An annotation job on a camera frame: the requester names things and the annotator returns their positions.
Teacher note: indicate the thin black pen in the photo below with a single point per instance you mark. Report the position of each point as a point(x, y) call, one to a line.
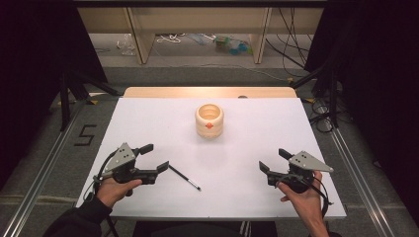
point(184, 178)

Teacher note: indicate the green and orange toy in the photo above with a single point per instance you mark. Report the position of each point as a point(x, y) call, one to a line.
point(222, 42)

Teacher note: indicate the round wooden cup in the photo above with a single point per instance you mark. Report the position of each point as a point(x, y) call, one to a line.
point(209, 126)

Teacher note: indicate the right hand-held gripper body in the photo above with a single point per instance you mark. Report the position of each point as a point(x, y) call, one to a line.
point(304, 163)

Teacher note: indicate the light wooden shelf unit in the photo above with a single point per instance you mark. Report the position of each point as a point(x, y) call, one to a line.
point(141, 39)

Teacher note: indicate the black curtain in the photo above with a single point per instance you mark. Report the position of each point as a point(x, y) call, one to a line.
point(378, 82)
point(33, 65)

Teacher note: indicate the black tripod stand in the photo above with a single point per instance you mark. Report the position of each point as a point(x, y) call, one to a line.
point(333, 98)
point(65, 102)

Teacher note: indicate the white foam board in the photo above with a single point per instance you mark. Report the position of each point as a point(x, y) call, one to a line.
point(230, 158)

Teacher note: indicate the person's left hand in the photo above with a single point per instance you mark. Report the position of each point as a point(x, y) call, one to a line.
point(113, 191)

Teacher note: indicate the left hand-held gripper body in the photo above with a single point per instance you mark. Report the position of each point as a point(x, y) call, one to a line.
point(122, 158)

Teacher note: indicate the person's right hand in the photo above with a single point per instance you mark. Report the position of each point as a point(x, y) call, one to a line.
point(304, 200)

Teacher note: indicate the wooden table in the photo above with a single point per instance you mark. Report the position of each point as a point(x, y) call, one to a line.
point(197, 92)

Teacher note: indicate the metal floor rail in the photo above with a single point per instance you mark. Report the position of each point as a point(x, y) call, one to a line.
point(359, 177)
point(42, 177)

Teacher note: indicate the clear plastic bag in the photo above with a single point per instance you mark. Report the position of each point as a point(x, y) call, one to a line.
point(125, 46)

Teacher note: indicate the blue plastic cups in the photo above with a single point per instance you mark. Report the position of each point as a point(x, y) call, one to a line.
point(238, 48)

